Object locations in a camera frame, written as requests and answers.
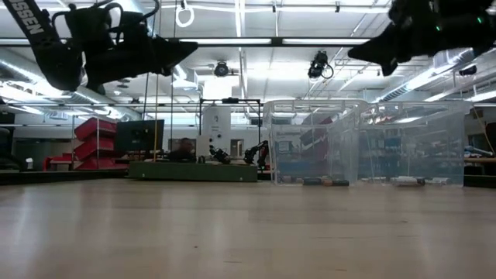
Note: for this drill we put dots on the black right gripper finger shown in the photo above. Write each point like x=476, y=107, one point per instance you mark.
x=381, y=48

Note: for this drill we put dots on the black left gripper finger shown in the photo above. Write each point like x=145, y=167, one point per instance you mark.
x=174, y=50

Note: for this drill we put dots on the small clear plastic bin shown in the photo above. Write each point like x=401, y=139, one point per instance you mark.
x=426, y=155

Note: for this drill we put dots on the large clear plastic bin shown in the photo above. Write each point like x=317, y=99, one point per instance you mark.
x=314, y=155

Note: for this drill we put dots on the small black robot arm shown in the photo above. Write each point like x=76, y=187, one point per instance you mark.
x=257, y=149
x=219, y=154

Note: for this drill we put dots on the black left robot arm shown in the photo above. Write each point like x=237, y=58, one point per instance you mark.
x=50, y=54

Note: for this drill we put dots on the white ceiling vent box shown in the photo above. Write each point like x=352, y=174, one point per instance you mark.
x=441, y=62

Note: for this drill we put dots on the round black ceiling fixture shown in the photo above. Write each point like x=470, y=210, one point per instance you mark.
x=221, y=69

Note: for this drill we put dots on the red storage bin rack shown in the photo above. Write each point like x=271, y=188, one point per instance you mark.
x=95, y=129

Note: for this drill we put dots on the black monitor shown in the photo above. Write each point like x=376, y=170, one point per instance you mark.
x=139, y=135

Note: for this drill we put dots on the white cabinet panel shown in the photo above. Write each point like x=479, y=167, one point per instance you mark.
x=217, y=120

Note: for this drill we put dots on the person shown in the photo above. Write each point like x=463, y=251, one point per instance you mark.
x=185, y=149

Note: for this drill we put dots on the wooden workbench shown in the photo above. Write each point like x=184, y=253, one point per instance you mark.
x=480, y=159

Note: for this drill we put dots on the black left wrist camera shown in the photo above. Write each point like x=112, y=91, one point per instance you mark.
x=89, y=27

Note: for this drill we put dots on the spiral ceiling duct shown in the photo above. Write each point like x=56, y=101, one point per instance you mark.
x=395, y=94

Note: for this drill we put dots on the black overhead camera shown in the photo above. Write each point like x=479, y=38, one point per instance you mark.
x=318, y=64

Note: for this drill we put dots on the black ceiling camera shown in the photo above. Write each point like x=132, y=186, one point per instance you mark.
x=468, y=70

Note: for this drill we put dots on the black rig frame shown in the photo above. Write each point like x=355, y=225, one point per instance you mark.
x=232, y=100

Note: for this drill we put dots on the silver ventilation duct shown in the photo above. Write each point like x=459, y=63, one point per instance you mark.
x=23, y=69

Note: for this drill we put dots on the black overhead frame bar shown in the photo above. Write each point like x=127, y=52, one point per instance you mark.
x=277, y=41

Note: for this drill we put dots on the black table frame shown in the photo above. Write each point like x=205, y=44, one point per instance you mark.
x=58, y=176

